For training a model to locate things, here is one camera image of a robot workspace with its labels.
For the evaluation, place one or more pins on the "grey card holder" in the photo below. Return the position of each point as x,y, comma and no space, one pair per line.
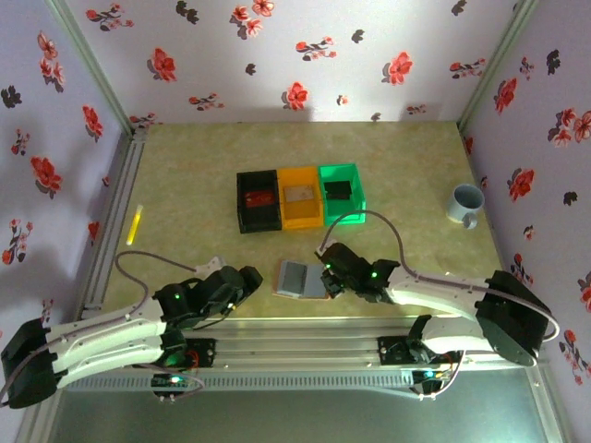
295,279

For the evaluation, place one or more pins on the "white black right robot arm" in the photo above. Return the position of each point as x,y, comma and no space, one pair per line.
438,295

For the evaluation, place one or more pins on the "black card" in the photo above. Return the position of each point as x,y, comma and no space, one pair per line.
338,190

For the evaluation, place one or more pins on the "silver beige card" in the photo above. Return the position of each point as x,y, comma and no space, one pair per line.
298,194

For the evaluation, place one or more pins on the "black plastic bin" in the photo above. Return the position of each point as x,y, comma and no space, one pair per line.
258,223

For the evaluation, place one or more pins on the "green plastic bin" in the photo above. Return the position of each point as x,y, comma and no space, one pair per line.
344,214

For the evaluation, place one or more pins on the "orange plastic bin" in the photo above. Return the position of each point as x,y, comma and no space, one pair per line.
302,217

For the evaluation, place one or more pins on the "left circuit board green light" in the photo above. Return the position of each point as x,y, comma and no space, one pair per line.
173,379

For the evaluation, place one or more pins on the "circuit board green light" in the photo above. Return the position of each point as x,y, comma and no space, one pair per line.
173,379
429,374

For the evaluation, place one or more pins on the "yellow highlighter pen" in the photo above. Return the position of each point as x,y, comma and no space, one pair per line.
135,226

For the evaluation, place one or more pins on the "light blue ceramic mug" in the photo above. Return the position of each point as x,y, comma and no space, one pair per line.
457,210

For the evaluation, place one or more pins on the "right circuit board green light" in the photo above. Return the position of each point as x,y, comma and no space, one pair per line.
429,374

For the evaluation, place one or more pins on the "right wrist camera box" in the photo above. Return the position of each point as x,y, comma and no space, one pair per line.
322,253

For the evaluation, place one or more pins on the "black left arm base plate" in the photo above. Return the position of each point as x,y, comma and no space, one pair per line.
208,353

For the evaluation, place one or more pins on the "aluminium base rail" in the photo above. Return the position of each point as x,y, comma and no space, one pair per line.
295,341

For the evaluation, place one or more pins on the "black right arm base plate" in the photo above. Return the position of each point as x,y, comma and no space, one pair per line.
388,350

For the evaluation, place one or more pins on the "aluminium side rail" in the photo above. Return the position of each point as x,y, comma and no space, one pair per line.
124,184

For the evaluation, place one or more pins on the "right aluminium corner post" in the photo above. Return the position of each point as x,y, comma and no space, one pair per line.
494,60

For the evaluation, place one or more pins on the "aluminium corner post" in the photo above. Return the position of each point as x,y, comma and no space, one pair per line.
92,60
494,60

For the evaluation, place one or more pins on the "left aluminium corner post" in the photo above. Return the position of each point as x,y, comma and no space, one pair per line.
92,60

